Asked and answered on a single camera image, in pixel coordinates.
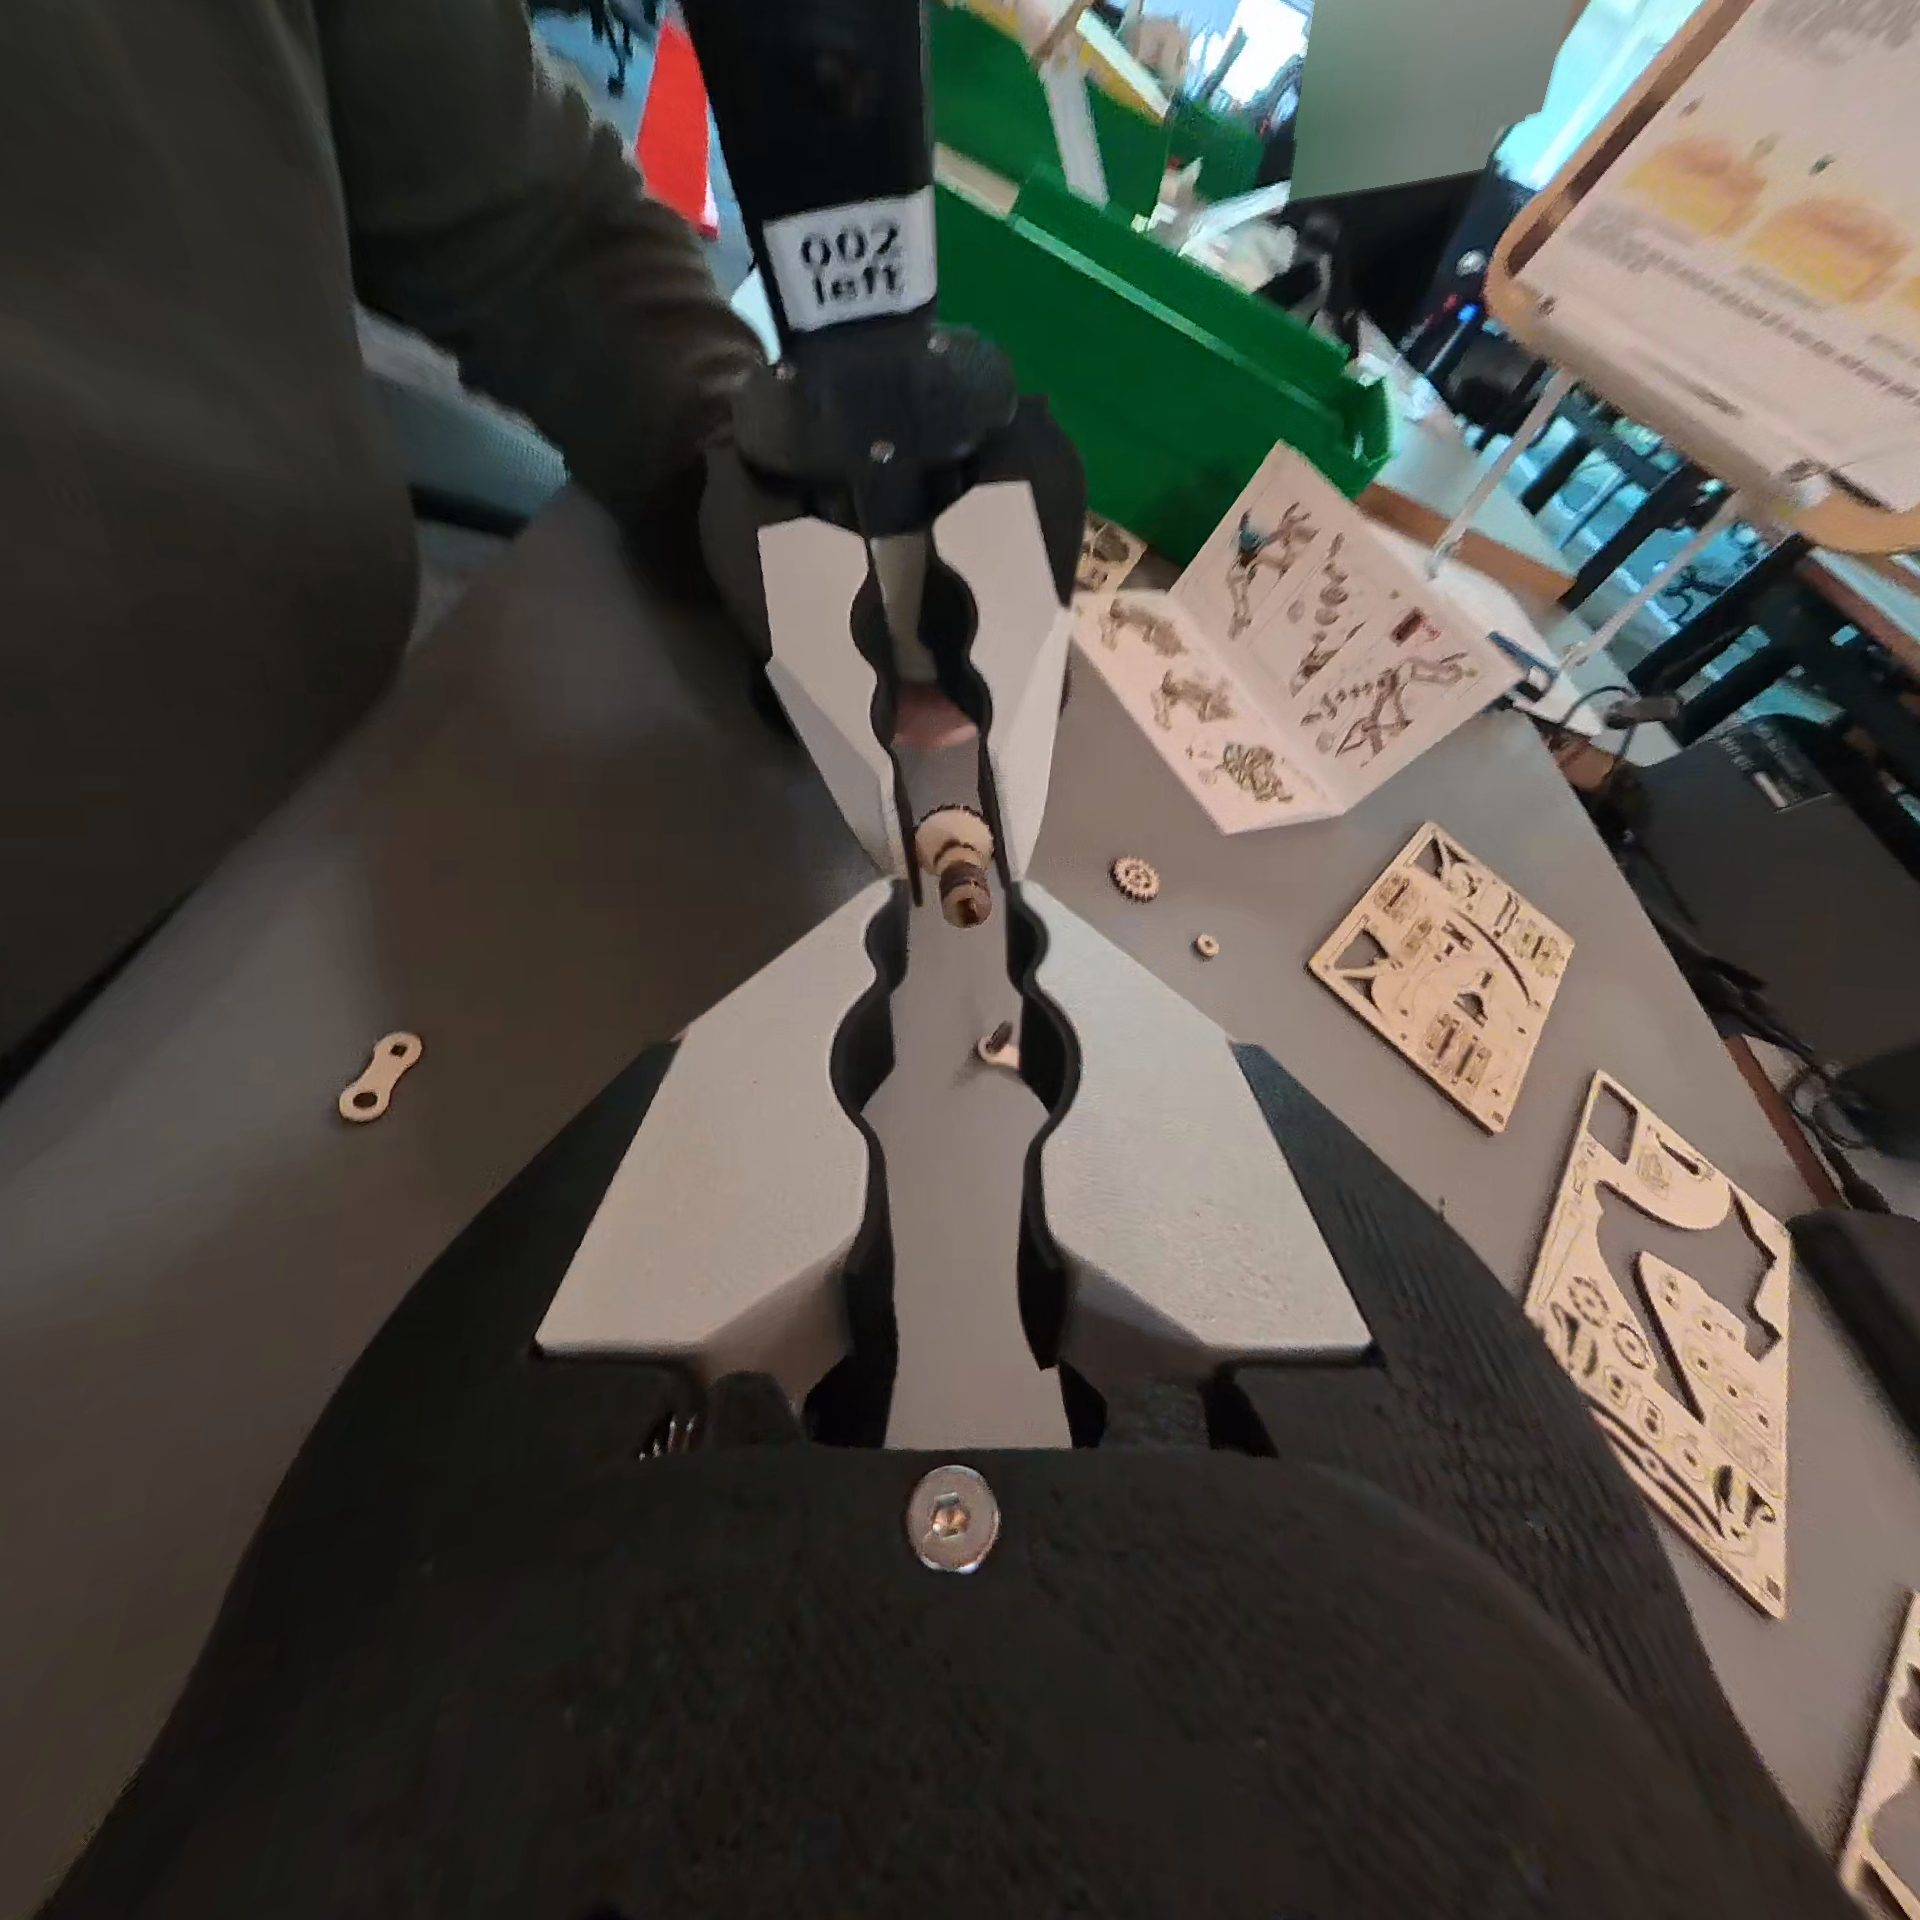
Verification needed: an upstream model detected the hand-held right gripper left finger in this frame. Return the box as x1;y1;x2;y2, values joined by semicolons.
534;879;909;1405

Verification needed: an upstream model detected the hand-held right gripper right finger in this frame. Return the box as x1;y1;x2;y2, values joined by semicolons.
1008;884;1382;1420

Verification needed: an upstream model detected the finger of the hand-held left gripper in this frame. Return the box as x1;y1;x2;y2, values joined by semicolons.
753;514;919;884
916;483;1076;884

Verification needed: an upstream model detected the wooden axle assembly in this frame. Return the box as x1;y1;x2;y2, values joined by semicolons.
909;805;998;932

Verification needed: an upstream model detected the person's left forearm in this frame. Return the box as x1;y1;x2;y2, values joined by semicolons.
313;0;766;601

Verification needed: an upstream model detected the flat wooden link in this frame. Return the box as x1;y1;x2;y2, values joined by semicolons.
335;1031;424;1123

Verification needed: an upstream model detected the laser-cut wooden parts sheet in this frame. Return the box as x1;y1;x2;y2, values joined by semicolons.
1309;824;1576;1134
1522;1070;1793;1620
1838;1591;1920;1920

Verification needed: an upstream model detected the large green plastic bin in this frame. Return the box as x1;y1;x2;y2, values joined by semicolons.
930;178;1396;526
930;0;1260;211

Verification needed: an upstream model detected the orange traffic cone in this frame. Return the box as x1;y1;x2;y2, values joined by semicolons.
635;46;722;227

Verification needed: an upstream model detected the instruction booklet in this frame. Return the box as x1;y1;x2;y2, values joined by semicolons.
1071;438;1523;833

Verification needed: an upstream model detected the black equipment box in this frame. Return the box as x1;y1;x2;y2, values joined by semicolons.
1634;719;1920;1051

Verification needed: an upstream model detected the black case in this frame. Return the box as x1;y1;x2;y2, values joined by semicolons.
1786;1207;1920;1398

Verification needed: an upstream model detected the instruction board on easel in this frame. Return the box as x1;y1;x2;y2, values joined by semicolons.
1423;0;1920;676

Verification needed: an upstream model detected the wooden pole with white bracket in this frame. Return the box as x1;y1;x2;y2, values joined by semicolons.
1034;0;1121;201

